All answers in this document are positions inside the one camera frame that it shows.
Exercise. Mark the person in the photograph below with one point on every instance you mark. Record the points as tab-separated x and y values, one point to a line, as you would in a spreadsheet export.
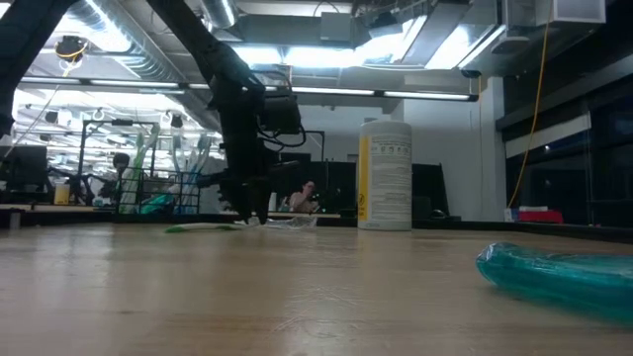
302	198
121	160

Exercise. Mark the white paper towel roll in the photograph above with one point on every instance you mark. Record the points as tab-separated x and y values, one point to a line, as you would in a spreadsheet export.
273	203

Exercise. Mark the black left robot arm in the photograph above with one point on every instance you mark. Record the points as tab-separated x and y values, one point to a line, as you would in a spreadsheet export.
190	29

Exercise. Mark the teal wrapped toothbrush case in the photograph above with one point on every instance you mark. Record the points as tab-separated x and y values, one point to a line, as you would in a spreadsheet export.
559	282

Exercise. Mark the black background robot arm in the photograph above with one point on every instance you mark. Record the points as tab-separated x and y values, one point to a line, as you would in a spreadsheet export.
79	185

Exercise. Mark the long linear light fixture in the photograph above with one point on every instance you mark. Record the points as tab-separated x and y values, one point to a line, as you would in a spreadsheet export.
425	94

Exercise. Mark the black monitor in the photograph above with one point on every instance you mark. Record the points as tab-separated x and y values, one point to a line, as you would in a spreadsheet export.
25	168

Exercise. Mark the black security camera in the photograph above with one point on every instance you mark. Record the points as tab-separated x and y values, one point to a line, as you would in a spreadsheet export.
470	73

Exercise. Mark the grey ceiling box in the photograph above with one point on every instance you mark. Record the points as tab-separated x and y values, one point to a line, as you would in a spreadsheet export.
335	27

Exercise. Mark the grey cloth cover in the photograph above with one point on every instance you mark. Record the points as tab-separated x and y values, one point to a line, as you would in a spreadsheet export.
213	198

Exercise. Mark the black partition screen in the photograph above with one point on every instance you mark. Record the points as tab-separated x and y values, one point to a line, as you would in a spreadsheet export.
336	183

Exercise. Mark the red plastic bin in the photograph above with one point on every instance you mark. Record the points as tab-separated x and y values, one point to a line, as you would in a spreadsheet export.
541	216

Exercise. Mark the white wipes canister yellow label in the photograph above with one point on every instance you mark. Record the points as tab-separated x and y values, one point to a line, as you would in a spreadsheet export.
390	173

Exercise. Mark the silver round air duct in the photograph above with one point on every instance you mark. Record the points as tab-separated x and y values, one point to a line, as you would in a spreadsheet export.
225	12

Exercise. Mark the black panel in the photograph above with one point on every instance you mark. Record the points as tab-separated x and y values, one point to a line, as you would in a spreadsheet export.
427	193

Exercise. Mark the white ceiling vent unit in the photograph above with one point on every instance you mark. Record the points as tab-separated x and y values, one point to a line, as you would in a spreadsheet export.
573	10

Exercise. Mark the black metal rig frame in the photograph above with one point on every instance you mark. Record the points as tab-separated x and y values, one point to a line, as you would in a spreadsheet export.
118	122
316	131

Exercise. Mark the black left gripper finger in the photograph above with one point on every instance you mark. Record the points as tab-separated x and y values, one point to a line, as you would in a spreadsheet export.
261	203
242	203

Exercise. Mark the yellow container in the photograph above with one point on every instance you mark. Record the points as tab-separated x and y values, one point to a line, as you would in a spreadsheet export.
62	195

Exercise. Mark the black table edge strip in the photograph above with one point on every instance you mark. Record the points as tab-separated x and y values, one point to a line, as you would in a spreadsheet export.
74	218

